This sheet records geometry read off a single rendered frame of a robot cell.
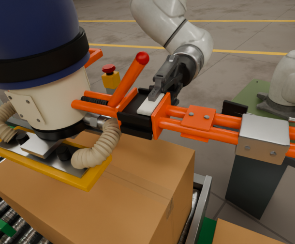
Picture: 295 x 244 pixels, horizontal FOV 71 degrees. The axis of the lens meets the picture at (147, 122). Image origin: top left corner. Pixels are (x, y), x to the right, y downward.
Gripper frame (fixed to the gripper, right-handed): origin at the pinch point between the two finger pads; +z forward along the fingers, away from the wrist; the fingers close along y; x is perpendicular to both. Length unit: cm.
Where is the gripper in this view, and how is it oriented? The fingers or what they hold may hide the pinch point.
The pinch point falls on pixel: (152, 113)
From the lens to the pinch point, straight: 42.1
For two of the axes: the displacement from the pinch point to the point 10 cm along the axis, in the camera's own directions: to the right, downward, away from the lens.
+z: -4.2, 6.2, -6.7
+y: 1.1, 7.6, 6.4
